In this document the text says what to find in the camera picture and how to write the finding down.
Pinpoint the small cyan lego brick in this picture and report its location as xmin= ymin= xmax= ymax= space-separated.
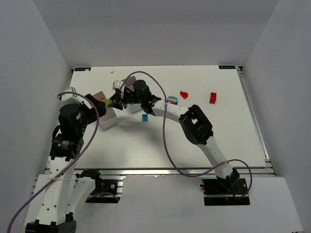
xmin=142 ymin=114 xmax=148 ymax=122

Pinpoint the blue round toy piece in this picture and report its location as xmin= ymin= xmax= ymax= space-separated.
xmin=167 ymin=96 xmax=178 ymax=105

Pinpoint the small red sloped lego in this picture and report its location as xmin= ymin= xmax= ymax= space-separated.
xmin=180 ymin=91 xmax=189 ymax=99

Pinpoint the red lego brick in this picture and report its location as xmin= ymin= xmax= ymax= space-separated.
xmin=209 ymin=92 xmax=217 ymax=104

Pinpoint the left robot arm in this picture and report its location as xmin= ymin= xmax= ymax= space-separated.
xmin=25 ymin=91 xmax=106 ymax=233

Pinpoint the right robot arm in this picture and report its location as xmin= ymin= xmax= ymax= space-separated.
xmin=108 ymin=80 xmax=240 ymax=192

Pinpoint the white right sorting container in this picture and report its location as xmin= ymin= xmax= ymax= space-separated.
xmin=121 ymin=76 xmax=146 ymax=114

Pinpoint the white sorting container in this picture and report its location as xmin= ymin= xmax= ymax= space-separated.
xmin=93 ymin=91 xmax=119 ymax=130
xmin=121 ymin=76 xmax=146 ymax=114

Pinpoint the white left sorting container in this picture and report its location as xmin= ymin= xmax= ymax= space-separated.
xmin=93 ymin=91 xmax=119 ymax=130

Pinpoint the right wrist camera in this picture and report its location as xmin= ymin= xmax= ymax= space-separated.
xmin=113 ymin=80 xmax=125 ymax=91

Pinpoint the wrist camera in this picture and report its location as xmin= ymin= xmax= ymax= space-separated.
xmin=58 ymin=86 xmax=82 ymax=106
xmin=113 ymin=80 xmax=125 ymax=91

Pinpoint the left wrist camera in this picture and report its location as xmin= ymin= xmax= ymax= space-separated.
xmin=58 ymin=86 xmax=82 ymax=106

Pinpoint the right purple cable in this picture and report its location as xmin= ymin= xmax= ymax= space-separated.
xmin=121 ymin=71 xmax=253 ymax=199

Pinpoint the purple cable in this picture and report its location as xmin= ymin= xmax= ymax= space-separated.
xmin=121 ymin=71 xmax=253 ymax=199
xmin=6 ymin=93 xmax=100 ymax=233

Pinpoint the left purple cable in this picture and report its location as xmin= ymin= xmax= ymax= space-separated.
xmin=6 ymin=93 xmax=100 ymax=233

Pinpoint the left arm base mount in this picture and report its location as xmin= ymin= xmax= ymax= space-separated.
xmin=75 ymin=169 xmax=120 ymax=203

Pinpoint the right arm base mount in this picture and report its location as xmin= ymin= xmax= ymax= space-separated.
xmin=200 ymin=178 xmax=250 ymax=206

